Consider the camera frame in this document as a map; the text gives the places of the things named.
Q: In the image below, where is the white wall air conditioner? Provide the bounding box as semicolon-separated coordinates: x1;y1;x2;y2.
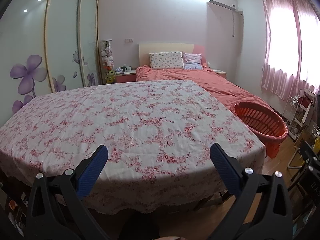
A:
209;0;244;16

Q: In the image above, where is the plush toy display tube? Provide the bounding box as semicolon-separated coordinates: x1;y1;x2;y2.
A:
100;40;115;84

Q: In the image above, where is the pink floral tablecloth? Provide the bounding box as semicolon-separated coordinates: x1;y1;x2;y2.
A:
1;80;266;215

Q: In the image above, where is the pink right nightstand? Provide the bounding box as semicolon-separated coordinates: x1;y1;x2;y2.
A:
213;69;227;79

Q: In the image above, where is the cream wooden headboard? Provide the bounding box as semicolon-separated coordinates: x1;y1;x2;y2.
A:
138;42;195;68

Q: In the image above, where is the pink window curtain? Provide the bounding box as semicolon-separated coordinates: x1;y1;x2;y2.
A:
261;0;319;100

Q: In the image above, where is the floral white pillow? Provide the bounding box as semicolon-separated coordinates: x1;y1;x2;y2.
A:
149;51;184;70

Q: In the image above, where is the pink left nightstand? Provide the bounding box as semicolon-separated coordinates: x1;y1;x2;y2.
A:
116;70;136;83

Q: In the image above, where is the white wire rack trolley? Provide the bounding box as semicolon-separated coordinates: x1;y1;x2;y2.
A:
282;95;308;141

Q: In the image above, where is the cluttered white desk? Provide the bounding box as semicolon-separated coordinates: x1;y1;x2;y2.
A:
298;89;317;126

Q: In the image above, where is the red plastic laundry basket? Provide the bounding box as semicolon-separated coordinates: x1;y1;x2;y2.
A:
231;101;288;159

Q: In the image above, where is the floral sliding wardrobe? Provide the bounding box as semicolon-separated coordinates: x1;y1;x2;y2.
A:
1;0;102;124

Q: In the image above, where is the pink striped pillow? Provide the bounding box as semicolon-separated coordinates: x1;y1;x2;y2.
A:
183;53;203;70

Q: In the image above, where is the salmon pink bed duvet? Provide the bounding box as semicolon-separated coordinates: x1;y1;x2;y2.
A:
127;66;273;120

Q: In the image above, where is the pink nightstand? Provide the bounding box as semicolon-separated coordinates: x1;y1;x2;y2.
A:
116;70;136;83
213;69;227;79

